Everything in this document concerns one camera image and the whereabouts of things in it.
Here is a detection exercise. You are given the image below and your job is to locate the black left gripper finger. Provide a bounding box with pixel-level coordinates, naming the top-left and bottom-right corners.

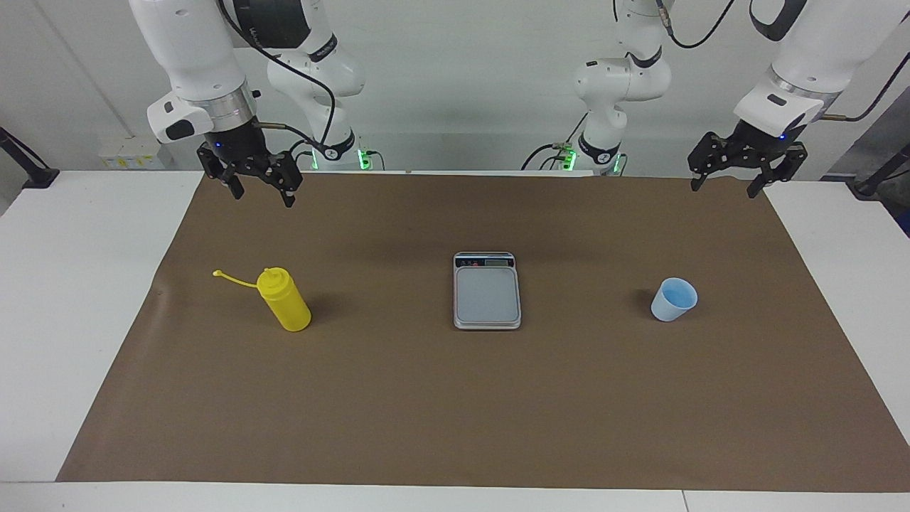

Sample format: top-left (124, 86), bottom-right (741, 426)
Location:
top-left (687, 132), bottom-right (737, 191)
top-left (746, 142), bottom-right (809, 199)

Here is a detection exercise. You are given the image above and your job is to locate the silver digital kitchen scale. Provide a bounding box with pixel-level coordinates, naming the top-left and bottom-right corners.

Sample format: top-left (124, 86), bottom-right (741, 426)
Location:
top-left (453, 251), bottom-right (523, 331)

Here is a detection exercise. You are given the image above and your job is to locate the yellow squeeze bottle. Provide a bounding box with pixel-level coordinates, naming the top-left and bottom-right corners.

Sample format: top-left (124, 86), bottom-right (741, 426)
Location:
top-left (213, 267), bottom-right (312, 333)

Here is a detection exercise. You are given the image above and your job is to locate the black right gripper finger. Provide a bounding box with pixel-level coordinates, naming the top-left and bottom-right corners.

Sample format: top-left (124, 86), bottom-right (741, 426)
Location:
top-left (197, 144), bottom-right (246, 201)
top-left (259, 156), bottom-right (304, 208)

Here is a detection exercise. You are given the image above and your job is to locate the light blue plastic cup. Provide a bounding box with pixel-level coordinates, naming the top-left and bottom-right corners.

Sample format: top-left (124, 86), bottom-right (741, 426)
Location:
top-left (651, 277), bottom-right (699, 323)

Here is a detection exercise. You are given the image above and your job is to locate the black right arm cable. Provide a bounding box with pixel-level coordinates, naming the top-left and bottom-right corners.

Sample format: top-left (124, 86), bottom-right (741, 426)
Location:
top-left (217, 0), bottom-right (336, 161)

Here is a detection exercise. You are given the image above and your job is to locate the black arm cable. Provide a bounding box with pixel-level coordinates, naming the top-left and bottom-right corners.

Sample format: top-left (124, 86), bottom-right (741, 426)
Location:
top-left (654, 0), bottom-right (910, 123)
top-left (217, 0), bottom-right (336, 161)

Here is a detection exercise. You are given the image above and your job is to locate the brown paper table mat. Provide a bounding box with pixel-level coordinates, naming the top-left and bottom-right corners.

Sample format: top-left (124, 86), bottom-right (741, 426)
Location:
top-left (55, 171), bottom-right (910, 493)

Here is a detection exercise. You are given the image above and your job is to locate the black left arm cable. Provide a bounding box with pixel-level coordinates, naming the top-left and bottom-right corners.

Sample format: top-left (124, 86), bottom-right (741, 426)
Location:
top-left (654, 0), bottom-right (910, 123)

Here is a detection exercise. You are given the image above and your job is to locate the black base cable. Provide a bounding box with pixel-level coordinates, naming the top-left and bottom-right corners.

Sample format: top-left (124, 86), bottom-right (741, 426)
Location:
top-left (281, 139), bottom-right (317, 171)
top-left (521, 114), bottom-right (578, 171)

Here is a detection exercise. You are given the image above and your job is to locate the black left base cable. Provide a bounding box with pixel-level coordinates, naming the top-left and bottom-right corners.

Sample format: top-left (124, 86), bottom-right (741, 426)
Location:
top-left (521, 114), bottom-right (578, 171)

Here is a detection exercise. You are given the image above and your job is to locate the white wall socket box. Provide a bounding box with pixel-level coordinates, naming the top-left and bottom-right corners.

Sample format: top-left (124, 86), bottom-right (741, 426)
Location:
top-left (98, 137), bottom-right (166, 170)

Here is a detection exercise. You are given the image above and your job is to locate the black clamp stand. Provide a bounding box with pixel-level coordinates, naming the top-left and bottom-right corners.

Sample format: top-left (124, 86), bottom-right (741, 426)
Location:
top-left (0, 127), bottom-right (60, 190)
top-left (850, 142), bottom-right (910, 200)

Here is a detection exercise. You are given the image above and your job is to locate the black right base cable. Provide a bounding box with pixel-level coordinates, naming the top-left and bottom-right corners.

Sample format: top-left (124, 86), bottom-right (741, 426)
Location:
top-left (281, 139), bottom-right (317, 171)

